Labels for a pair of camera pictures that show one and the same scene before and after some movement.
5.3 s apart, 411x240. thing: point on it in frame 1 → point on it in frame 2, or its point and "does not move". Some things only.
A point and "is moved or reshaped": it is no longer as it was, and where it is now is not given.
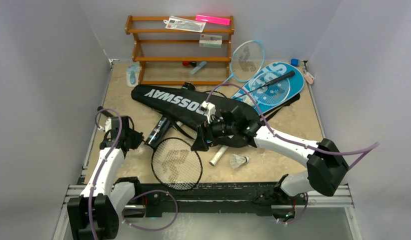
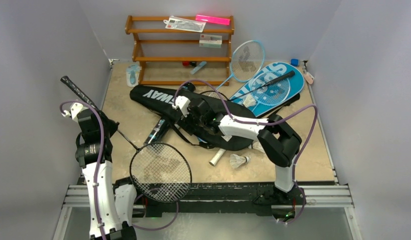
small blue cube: (295, 62) does not move
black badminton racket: (177, 163) is moved or reshaped
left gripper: (138, 138) → (112, 126)
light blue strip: (197, 68) does not move
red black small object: (187, 63) does not move
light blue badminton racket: (247, 61) does not move
